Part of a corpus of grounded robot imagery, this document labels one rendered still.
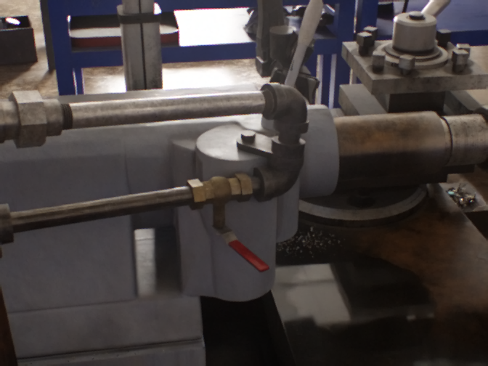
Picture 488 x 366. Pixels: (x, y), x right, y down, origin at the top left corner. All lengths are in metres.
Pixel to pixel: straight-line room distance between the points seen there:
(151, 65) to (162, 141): 1.23
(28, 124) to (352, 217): 0.59
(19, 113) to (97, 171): 0.22
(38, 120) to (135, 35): 1.41
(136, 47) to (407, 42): 1.06
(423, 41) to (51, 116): 0.62
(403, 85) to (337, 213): 0.20
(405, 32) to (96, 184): 0.50
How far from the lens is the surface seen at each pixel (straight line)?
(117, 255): 0.82
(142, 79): 2.03
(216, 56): 2.68
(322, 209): 1.07
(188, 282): 0.82
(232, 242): 0.72
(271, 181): 0.72
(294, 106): 0.70
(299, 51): 0.81
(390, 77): 1.03
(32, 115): 0.60
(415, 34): 1.08
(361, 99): 1.14
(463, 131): 0.94
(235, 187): 0.71
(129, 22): 1.98
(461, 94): 1.12
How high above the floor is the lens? 1.49
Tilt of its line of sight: 28 degrees down
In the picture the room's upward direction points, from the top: straight up
